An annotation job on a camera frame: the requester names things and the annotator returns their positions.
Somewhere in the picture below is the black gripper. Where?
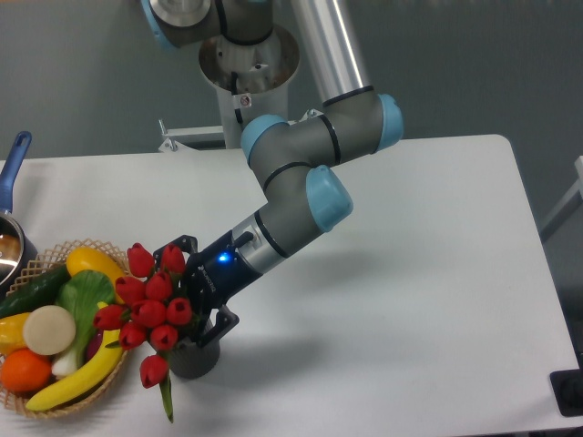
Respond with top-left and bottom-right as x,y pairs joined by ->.
154,231 -> 262,348

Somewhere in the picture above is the red tulip bouquet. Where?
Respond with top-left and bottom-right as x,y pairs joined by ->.
93,243 -> 200,422

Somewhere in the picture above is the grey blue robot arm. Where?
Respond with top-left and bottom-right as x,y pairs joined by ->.
142,1 -> 404,347

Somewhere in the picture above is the dark grey ribbed vase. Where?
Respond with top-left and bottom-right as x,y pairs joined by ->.
169,338 -> 220,380

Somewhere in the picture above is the yellow banana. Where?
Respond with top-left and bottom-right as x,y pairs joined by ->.
26,302 -> 120,412

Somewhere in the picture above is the purple red vegetable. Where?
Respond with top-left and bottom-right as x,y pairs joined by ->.
85,330 -> 103,362

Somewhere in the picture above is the green bok choy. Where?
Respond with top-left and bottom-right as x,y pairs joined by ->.
52,269 -> 115,380

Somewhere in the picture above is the woven wicker basket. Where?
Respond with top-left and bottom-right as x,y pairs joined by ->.
1,239 -> 130,420

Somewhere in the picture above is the round beige disc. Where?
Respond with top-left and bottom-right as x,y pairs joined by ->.
23,305 -> 77,356

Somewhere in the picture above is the dark green cucumber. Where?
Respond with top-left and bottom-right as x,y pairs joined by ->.
1,265 -> 70,318

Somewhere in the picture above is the yellow pepper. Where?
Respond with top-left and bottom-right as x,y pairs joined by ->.
0,312 -> 30,356

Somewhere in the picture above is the orange fruit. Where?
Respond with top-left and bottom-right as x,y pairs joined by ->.
1,349 -> 52,393

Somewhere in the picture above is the black device at table edge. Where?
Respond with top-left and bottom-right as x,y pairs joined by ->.
549,369 -> 582,417

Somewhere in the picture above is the blue handled saucepan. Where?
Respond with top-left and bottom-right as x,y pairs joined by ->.
1,131 -> 37,299

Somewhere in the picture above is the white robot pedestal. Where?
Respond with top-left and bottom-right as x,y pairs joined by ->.
158,22 -> 324,153

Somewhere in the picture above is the white frame at right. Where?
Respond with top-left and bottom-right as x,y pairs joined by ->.
539,156 -> 582,244

